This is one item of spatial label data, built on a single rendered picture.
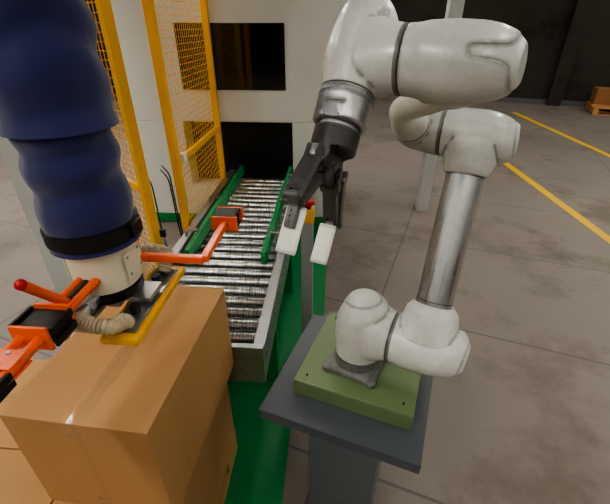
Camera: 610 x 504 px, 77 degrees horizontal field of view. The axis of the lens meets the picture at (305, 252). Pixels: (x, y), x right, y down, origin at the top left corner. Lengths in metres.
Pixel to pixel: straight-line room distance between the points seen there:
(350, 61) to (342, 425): 1.00
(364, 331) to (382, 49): 0.78
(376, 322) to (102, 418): 0.77
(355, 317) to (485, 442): 1.32
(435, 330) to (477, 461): 1.20
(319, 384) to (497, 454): 1.24
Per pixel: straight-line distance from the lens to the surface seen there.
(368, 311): 1.15
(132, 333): 1.08
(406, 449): 1.27
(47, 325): 0.98
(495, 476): 2.24
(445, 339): 1.15
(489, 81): 0.62
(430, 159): 4.30
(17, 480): 1.70
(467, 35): 0.62
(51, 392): 1.29
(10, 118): 0.98
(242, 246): 2.54
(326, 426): 1.28
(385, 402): 1.27
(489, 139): 1.13
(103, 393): 1.22
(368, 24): 0.66
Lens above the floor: 1.80
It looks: 31 degrees down
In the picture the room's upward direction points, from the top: straight up
